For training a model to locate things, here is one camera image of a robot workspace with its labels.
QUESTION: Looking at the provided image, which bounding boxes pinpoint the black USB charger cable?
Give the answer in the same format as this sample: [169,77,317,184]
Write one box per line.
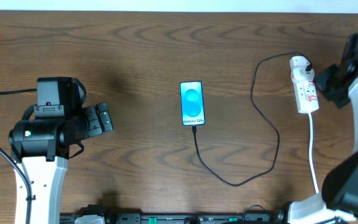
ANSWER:
[191,51,313,187]

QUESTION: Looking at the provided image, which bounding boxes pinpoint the blue Galaxy smartphone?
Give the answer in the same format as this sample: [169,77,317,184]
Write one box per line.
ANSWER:
[180,81,206,126]

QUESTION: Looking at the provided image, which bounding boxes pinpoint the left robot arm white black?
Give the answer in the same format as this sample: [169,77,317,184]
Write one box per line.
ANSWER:
[9,77,114,223]

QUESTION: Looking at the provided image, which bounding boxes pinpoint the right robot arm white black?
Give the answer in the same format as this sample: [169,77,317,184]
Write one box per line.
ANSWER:
[278,33,358,223]

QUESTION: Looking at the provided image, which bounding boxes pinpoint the white power strip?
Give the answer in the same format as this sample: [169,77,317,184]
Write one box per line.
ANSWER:
[290,56,319,114]

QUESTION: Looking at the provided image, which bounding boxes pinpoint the white power strip cord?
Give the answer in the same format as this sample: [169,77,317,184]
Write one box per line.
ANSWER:
[307,112,320,194]

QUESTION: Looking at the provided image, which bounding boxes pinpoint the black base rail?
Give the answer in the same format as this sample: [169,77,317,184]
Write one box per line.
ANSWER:
[59,204,287,224]

